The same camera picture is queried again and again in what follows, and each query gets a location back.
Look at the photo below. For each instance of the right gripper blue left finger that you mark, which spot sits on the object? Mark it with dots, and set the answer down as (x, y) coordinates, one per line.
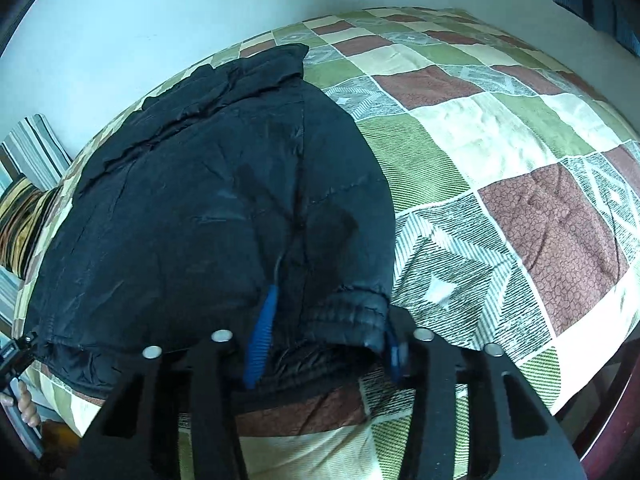
(259, 344)

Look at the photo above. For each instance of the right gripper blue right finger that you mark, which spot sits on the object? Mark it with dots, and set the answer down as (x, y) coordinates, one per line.
(399, 331)

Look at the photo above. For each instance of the black puffer jacket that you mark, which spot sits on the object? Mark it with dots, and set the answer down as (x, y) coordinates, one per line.
(241, 178)

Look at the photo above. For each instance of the person's left hand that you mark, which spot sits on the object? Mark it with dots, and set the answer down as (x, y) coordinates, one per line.
(25, 405)

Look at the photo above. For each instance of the striped gold black pillow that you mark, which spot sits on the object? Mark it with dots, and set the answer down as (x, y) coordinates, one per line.
(24, 211)

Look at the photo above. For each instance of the checkered patchwork bed cover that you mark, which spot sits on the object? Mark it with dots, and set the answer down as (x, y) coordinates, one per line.
(515, 190)

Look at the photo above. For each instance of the striped upholstered headboard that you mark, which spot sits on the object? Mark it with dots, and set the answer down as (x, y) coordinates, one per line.
(30, 148)

